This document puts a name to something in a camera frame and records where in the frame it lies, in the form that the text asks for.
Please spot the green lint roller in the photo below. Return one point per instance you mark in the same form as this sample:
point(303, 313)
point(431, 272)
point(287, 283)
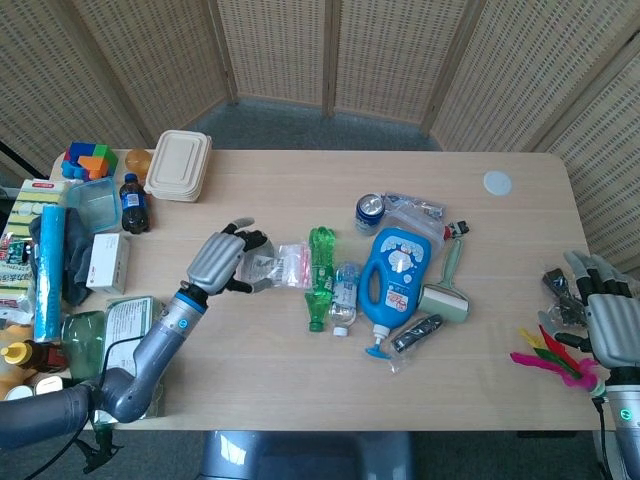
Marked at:
point(445, 300)

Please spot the grey cloth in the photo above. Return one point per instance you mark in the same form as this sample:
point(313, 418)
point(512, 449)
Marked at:
point(77, 260)

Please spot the blue detergent bottle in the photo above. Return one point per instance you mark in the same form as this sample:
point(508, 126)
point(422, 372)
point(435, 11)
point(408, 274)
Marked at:
point(395, 280)

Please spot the blue tin can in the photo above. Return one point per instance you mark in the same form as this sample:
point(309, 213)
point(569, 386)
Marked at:
point(369, 212)

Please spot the printed snack packet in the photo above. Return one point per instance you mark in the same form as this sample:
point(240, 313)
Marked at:
point(12, 272)

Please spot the small clear water bottle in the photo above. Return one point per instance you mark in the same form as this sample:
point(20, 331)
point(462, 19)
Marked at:
point(346, 290)

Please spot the white round lid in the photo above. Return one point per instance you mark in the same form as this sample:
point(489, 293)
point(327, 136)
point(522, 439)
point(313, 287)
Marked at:
point(497, 182)

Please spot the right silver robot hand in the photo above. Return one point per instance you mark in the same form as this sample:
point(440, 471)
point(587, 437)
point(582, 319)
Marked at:
point(612, 325)

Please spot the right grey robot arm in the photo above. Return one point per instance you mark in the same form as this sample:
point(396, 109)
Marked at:
point(625, 425)

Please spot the sauce bottle yellow cap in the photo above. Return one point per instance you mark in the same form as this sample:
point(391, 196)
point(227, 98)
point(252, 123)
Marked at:
point(30, 352)

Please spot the orange translucent ball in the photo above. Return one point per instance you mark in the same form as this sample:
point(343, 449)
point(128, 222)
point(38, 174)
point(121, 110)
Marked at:
point(138, 161)

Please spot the small clear plastic bag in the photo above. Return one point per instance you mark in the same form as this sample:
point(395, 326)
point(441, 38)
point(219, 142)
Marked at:
point(285, 265)

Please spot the blue roll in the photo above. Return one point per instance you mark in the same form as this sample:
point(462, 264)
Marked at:
point(49, 275)

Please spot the woven folding screen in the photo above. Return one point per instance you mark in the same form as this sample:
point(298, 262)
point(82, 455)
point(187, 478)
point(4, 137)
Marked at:
point(320, 50)

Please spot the square white jar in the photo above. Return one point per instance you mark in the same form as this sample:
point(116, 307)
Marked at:
point(49, 384)

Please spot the colourful block puzzle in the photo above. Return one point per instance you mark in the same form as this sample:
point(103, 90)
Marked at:
point(90, 161)

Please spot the large clear zip bag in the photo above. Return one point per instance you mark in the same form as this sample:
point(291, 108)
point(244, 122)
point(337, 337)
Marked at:
point(425, 220)

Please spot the black item in clear wrap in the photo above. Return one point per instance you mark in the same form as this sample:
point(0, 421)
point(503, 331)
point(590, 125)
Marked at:
point(415, 335)

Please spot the green plastic bottle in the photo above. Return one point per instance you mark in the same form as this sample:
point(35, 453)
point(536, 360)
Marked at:
point(320, 270)

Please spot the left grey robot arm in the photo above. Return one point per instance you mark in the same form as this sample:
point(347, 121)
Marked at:
point(150, 350)

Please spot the round white jar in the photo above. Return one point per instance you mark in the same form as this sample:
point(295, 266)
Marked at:
point(17, 392)

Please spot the beige lidded food box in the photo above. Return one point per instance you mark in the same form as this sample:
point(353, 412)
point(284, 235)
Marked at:
point(177, 167)

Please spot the blue transparent plastic container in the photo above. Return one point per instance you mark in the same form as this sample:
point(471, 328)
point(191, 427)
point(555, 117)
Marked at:
point(95, 205)

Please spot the white cardboard box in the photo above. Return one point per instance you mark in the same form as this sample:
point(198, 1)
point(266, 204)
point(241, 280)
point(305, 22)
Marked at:
point(107, 262)

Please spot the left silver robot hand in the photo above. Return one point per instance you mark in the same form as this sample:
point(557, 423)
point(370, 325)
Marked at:
point(215, 260)

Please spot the yellow green sponge pack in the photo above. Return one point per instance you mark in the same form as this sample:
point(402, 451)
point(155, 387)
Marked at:
point(37, 197)

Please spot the green wrapped package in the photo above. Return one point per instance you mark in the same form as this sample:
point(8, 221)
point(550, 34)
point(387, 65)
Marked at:
point(122, 320)

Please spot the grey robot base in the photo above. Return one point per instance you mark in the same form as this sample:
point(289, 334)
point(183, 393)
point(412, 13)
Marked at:
point(310, 455)

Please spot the small red black toy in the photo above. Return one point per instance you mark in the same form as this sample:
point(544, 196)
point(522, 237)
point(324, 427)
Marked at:
point(457, 229)

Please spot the colourful feather shuttlecock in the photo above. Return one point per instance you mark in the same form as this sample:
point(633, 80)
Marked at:
point(565, 367)

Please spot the cola bottle blue label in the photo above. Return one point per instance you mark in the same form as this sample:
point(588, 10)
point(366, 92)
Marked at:
point(134, 207)

